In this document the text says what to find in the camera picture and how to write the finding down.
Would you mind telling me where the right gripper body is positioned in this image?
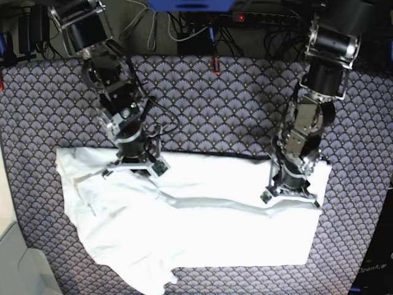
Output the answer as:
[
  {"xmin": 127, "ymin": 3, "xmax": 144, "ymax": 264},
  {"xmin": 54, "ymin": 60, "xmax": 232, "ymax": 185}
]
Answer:
[{"xmin": 101, "ymin": 129, "xmax": 170, "ymax": 177}]

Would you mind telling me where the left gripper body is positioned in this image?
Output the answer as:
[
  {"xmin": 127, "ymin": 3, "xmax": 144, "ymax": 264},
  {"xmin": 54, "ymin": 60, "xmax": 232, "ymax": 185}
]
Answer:
[{"xmin": 260, "ymin": 159, "xmax": 320, "ymax": 208}]

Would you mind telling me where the white T-shirt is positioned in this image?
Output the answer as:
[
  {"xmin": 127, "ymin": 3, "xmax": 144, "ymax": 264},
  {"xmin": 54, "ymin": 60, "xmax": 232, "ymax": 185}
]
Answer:
[{"xmin": 56, "ymin": 147, "xmax": 332, "ymax": 294}]

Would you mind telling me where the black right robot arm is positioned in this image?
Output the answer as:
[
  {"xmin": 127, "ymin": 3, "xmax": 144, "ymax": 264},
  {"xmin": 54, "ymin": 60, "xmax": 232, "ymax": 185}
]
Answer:
[{"xmin": 49, "ymin": 1, "xmax": 169, "ymax": 177}]

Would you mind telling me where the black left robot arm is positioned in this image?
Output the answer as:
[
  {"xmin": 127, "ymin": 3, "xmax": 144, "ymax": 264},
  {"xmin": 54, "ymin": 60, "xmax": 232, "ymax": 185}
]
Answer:
[{"xmin": 260, "ymin": 1, "xmax": 392, "ymax": 207}]

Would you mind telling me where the patterned fan-print table cloth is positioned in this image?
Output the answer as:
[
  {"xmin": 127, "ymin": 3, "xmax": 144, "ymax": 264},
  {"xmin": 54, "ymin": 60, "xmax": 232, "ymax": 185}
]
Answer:
[{"xmin": 1, "ymin": 56, "xmax": 392, "ymax": 294}]

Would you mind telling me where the red black table clamp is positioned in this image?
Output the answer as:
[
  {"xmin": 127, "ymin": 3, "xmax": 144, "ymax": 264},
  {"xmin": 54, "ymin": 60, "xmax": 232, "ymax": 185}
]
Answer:
[{"xmin": 211, "ymin": 58, "xmax": 220, "ymax": 74}]

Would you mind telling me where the black box with lettering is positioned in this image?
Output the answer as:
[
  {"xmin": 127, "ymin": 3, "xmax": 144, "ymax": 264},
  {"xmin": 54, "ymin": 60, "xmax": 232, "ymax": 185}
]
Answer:
[{"xmin": 349, "ymin": 189, "xmax": 392, "ymax": 294}]

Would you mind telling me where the blue box at top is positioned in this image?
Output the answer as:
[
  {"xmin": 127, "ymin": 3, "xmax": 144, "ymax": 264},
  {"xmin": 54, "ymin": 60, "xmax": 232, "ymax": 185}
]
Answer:
[{"xmin": 148, "ymin": 0, "xmax": 235, "ymax": 12}]

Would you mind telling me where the black adapter on floor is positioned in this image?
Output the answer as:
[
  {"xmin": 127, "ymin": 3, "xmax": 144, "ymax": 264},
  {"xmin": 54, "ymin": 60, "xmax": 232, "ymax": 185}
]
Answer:
[{"xmin": 18, "ymin": 4, "xmax": 50, "ymax": 56}]

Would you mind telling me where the white plastic bin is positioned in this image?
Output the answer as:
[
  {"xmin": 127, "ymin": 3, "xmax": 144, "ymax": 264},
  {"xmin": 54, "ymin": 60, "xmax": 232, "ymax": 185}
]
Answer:
[{"xmin": 1, "ymin": 222, "xmax": 62, "ymax": 294}]

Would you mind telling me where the black power strip red light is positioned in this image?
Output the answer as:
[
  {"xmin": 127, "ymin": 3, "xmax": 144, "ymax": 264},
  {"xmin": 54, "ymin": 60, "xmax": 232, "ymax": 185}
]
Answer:
[{"xmin": 232, "ymin": 12, "xmax": 300, "ymax": 24}]

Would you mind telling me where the white cable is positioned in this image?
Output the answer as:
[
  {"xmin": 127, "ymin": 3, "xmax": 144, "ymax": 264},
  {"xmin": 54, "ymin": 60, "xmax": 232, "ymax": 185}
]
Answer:
[{"xmin": 118, "ymin": 0, "xmax": 209, "ymax": 50}]

